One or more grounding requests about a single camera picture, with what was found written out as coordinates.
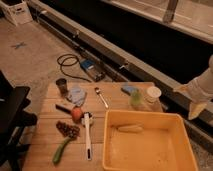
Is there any black cable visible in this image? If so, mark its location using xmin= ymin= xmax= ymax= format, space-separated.
xmin=56 ymin=53 xmax=92 ymax=83

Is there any white storage box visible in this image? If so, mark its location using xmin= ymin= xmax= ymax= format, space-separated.
xmin=0 ymin=0 xmax=32 ymax=26

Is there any green plastic bottle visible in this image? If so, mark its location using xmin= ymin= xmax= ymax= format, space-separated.
xmin=130 ymin=90 xmax=142 ymax=110

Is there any blue sponge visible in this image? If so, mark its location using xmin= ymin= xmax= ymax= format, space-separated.
xmin=121 ymin=85 xmax=137 ymax=95

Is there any metal spoon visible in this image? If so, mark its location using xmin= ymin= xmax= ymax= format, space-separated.
xmin=94 ymin=87 xmax=109 ymax=109

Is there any metal cup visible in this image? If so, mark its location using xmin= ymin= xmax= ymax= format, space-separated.
xmin=56 ymin=78 xmax=68 ymax=97

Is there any dark grape bunch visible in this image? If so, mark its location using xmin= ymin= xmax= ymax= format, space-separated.
xmin=56 ymin=121 xmax=80 ymax=138

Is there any light blue cloth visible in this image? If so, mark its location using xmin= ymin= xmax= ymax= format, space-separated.
xmin=67 ymin=86 xmax=87 ymax=107

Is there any yellow plastic tray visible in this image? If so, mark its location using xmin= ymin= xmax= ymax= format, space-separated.
xmin=102 ymin=110 xmax=199 ymax=171

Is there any white lidded container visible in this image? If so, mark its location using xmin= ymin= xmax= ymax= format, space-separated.
xmin=146 ymin=86 xmax=162 ymax=104

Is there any black stand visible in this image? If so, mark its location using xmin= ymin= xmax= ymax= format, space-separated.
xmin=0 ymin=70 xmax=37 ymax=171

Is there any blue power box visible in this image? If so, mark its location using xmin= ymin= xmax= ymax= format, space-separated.
xmin=80 ymin=59 xmax=105 ymax=82

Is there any corn cob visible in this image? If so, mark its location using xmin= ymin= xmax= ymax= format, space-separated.
xmin=117 ymin=125 xmax=143 ymax=133

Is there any orange peach fruit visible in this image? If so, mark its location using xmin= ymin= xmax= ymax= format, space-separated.
xmin=71 ymin=107 xmax=83 ymax=123

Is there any green cucumber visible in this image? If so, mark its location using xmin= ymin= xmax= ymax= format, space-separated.
xmin=52 ymin=137 xmax=71 ymax=165

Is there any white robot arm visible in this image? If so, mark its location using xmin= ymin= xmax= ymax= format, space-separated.
xmin=173 ymin=54 xmax=213 ymax=120

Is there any black handled knife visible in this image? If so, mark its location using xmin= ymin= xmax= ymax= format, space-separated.
xmin=55 ymin=104 xmax=71 ymax=114

